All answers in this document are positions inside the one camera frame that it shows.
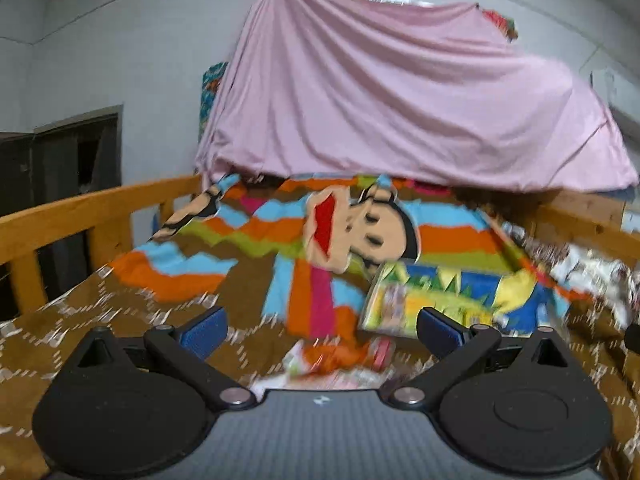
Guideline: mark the colourful patterned curtain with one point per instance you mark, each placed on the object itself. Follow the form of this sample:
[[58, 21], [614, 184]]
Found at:
[[210, 83]]

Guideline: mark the wooden bed rail left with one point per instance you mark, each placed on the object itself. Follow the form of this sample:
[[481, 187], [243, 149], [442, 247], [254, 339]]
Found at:
[[104, 215]]

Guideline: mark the white spicy bean snack pouch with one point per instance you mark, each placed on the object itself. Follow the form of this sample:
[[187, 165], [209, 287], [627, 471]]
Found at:
[[354, 379]]

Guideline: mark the dark wooden door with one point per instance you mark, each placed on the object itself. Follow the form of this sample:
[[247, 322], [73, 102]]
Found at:
[[77, 156]]

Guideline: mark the wooden bed rail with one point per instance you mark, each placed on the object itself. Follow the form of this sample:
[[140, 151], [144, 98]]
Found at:
[[587, 220], [104, 215]]

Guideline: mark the floral white quilt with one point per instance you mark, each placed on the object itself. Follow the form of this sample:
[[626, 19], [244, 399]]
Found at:
[[608, 281]]

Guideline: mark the pink hanging sheet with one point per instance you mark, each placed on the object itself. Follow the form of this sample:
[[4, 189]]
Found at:
[[430, 93]]

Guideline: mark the dinosaur print tin tray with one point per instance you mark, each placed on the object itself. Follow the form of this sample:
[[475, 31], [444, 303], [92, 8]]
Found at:
[[515, 303]]

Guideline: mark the orange snack pouch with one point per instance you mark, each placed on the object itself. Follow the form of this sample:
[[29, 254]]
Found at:
[[325, 359]]

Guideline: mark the colourful cartoon bed blanket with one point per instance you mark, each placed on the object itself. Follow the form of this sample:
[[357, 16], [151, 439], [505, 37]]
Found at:
[[292, 260]]

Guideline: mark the wooden bed rail right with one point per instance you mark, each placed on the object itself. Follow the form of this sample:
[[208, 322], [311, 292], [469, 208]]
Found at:
[[587, 220]]

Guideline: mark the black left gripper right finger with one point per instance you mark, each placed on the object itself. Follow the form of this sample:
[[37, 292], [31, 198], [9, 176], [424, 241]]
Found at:
[[459, 351]]

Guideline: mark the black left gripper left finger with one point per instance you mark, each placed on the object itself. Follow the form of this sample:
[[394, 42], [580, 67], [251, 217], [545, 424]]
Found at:
[[181, 353]]

